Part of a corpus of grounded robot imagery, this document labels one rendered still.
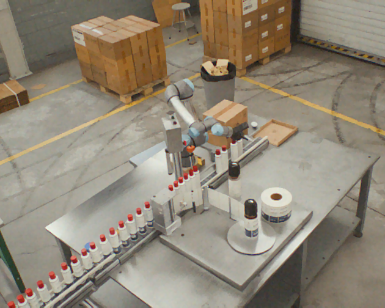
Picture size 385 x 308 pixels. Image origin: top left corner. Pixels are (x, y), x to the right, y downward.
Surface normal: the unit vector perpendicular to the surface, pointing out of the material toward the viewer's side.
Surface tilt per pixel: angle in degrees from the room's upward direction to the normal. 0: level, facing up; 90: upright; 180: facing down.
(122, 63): 88
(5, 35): 90
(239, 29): 90
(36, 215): 0
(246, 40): 90
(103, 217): 0
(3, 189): 0
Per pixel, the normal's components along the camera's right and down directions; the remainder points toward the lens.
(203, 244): -0.09, -0.82
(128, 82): 0.65, 0.38
